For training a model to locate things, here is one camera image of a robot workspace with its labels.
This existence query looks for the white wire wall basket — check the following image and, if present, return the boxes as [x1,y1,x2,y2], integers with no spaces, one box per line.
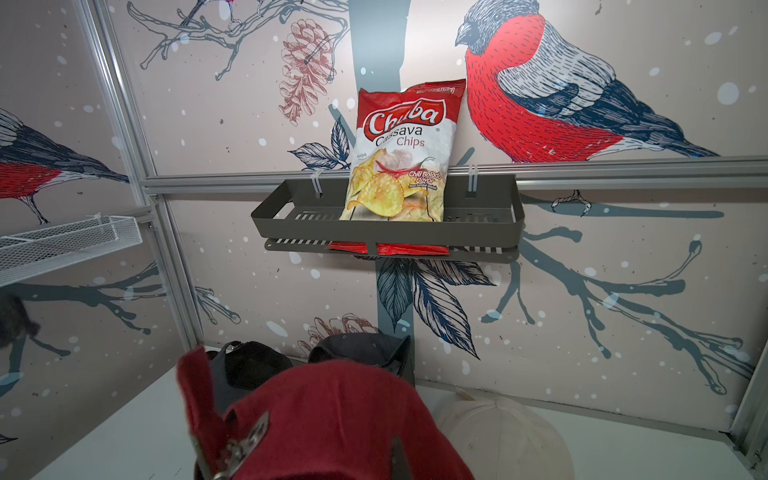
[1,215,143,287]

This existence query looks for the cream baseball cap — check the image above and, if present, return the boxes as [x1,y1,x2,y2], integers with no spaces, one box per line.
[437,390,575,479]

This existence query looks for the Chuba cassava chips bag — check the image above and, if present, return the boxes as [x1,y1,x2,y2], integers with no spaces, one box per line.
[340,79,466,223]

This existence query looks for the black wall basket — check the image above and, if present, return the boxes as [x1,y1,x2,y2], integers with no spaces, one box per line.
[251,173,525,263]

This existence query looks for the black baseball cap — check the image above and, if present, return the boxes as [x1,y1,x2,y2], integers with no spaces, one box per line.
[308,332,415,386]

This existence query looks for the red baseball cap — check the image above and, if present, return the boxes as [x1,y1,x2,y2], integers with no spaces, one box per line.
[177,348,472,479]

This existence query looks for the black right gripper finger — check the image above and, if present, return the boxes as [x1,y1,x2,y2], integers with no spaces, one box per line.
[390,437,413,480]

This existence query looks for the dark grey baseball cap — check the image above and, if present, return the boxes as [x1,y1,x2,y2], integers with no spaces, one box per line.
[206,341,293,416]

